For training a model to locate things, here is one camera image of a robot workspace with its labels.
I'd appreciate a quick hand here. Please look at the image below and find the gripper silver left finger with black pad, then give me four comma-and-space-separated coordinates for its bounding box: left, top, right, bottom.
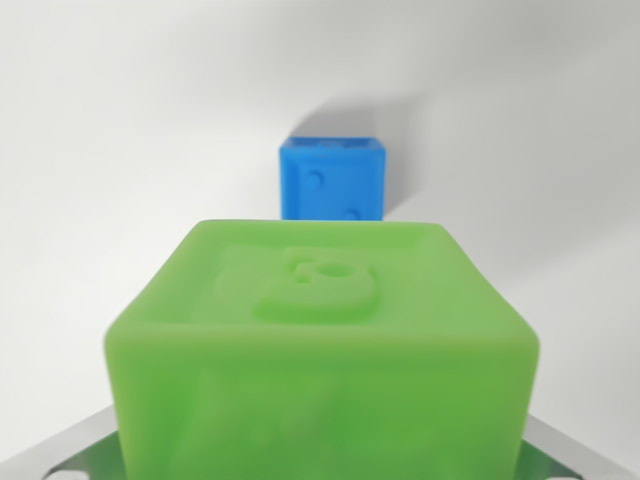
0, 403, 126, 480

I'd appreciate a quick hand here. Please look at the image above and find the blue embossed cube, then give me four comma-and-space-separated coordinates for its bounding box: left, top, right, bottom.
278, 134, 388, 222

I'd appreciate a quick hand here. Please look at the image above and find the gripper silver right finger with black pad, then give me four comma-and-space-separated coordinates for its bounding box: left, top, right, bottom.
514, 412, 640, 480

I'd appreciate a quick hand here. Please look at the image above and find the green embossed cube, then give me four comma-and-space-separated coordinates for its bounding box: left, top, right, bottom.
102, 218, 542, 480

